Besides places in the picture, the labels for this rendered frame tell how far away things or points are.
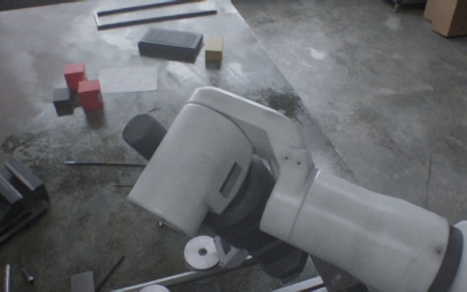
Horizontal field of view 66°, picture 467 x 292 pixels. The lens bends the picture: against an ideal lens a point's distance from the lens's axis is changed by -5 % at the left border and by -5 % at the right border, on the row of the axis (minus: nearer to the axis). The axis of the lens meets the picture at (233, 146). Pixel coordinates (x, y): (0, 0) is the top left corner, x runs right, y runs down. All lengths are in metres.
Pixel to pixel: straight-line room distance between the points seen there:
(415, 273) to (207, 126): 0.19
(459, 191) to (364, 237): 1.95
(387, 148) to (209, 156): 1.98
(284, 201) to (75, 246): 0.45
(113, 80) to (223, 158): 0.70
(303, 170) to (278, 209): 0.04
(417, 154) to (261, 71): 1.46
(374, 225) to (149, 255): 0.42
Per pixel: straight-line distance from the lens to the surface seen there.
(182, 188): 0.30
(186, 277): 0.51
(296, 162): 0.29
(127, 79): 0.98
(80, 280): 0.59
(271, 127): 0.30
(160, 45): 1.06
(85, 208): 0.71
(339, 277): 0.45
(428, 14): 3.93
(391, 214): 0.29
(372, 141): 2.25
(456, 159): 2.40
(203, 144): 0.30
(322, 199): 0.28
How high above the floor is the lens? 1.43
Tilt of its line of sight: 45 degrees down
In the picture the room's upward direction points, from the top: 4 degrees clockwise
